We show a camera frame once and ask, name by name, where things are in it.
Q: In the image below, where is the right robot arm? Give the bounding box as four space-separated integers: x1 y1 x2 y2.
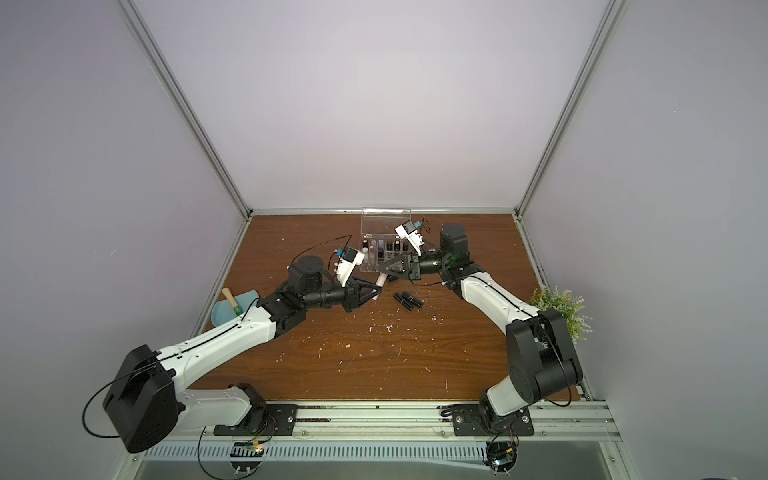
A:
379 221 584 424

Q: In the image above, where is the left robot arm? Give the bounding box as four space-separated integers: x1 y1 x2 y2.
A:
103 256 382 453

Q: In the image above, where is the clear acrylic lipstick organizer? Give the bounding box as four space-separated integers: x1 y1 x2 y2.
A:
360 208 412 272

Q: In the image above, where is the teal dustpan tray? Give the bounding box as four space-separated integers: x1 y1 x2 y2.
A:
211 290 259 327

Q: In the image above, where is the green artificial plant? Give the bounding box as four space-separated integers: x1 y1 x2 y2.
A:
530 287 593 342

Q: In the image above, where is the left controller board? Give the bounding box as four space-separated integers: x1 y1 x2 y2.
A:
229 442 264 478

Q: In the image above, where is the controller board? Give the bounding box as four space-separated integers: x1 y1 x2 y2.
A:
229 442 264 478
484 443 518 474

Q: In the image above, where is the right controller board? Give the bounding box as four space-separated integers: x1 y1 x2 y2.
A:
484 443 518 474

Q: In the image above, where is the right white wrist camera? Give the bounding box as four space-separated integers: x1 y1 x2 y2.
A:
395 220 425 256

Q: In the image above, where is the green rake wooden handle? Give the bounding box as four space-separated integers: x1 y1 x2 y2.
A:
221 287 243 316

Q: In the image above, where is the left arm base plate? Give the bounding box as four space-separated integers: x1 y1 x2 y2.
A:
213 403 298 437

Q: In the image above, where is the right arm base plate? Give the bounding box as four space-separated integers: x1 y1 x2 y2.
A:
439 402 534 437

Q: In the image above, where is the aluminium front rail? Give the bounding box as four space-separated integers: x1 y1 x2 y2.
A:
129 399 623 444

